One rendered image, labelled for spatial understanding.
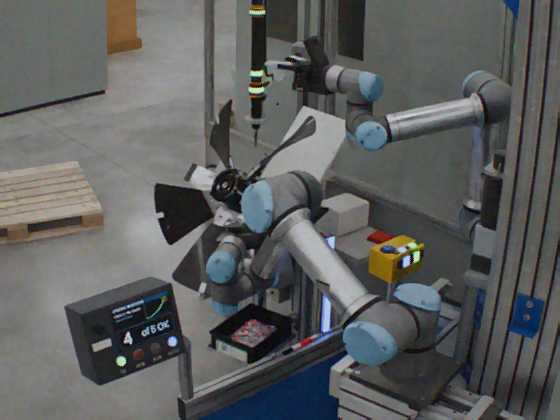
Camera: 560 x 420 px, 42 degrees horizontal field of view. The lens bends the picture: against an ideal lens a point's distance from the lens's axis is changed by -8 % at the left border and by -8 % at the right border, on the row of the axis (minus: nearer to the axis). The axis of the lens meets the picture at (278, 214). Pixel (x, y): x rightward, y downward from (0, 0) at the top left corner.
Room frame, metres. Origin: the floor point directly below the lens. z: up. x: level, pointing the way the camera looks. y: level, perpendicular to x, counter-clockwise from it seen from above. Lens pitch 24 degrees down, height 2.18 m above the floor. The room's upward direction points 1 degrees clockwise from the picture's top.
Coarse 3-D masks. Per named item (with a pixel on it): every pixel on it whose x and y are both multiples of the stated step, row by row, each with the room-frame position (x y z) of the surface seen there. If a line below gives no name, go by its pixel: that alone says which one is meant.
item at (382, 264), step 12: (396, 240) 2.27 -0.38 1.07; (408, 240) 2.27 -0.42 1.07; (372, 252) 2.20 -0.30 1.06; (384, 252) 2.18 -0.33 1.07; (408, 252) 2.19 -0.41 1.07; (372, 264) 2.20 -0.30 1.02; (384, 264) 2.16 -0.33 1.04; (396, 264) 2.15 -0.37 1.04; (420, 264) 2.23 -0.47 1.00; (384, 276) 2.16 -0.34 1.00; (396, 276) 2.15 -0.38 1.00
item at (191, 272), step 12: (216, 228) 2.28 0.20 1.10; (204, 240) 2.26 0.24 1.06; (216, 240) 2.26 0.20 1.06; (192, 252) 2.24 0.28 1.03; (204, 252) 2.23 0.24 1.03; (180, 264) 2.22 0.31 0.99; (192, 264) 2.21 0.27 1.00; (204, 264) 2.21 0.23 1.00; (180, 276) 2.19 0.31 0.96; (192, 276) 2.19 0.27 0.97; (204, 276) 2.18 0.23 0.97; (192, 288) 2.16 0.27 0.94
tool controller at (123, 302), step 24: (120, 288) 1.64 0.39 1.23; (144, 288) 1.61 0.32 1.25; (168, 288) 1.63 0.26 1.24; (72, 312) 1.51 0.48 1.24; (96, 312) 1.49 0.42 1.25; (120, 312) 1.53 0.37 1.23; (144, 312) 1.57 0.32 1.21; (168, 312) 1.60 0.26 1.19; (72, 336) 1.52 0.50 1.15; (96, 336) 1.47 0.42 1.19; (144, 336) 1.55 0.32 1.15; (168, 336) 1.58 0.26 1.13; (96, 360) 1.45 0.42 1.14; (144, 360) 1.52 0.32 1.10
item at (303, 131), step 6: (312, 120) 2.41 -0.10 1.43; (300, 126) 2.47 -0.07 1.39; (306, 126) 2.39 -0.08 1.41; (312, 126) 2.35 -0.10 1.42; (294, 132) 2.47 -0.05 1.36; (300, 132) 2.37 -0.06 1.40; (306, 132) 2.34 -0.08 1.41; (312, 132) 2.31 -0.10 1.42; (288, 138) 2.40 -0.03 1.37; (294, 138) 2.35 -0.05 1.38; (300, 138) 2.32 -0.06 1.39; (282, 144) 2.38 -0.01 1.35; (288, 144) 2.33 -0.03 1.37; (276, 150) 2.36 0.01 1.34; (270, 156) 2.35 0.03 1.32; (264, 162) 2.39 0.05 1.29
